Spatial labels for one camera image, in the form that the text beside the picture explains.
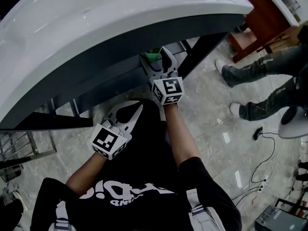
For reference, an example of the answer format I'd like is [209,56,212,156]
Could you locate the person's black trousers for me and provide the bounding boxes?
[115,99,173,178]

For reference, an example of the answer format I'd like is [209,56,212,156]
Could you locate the person's black t-shirt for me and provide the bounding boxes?
[30,156,243,231]

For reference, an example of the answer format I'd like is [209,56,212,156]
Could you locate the white ceramic sink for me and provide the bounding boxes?
[0,0,255,129]

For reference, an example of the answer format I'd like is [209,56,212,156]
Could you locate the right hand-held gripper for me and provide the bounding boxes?
[139,46,185,105]

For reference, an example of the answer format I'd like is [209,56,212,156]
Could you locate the person's left forearm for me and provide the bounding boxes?
[66,150,106,197]

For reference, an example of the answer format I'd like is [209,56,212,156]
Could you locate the metal rack frame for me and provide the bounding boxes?
[0,128,57,169]

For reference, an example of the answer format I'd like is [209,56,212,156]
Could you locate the person's right forearm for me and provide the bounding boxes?
[163,103,202,170]

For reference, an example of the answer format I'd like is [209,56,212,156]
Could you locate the black equipment case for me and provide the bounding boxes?
[255,197,308,231]

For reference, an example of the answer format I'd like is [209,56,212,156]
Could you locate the white power strip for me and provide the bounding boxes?
[257,178,269,193]

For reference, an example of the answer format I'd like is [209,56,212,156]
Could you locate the wooden vanity cabinet white top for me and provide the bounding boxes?
[227,0,301,64]

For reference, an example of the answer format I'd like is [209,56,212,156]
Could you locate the grey shoulder strap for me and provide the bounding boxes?
[54,200,73,231]
[186,189,226,231]

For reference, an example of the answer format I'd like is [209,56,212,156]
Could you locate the small black device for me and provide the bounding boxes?
[253,126,263,141]

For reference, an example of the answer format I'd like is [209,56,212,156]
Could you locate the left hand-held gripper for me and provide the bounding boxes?
[90,101,144,160]

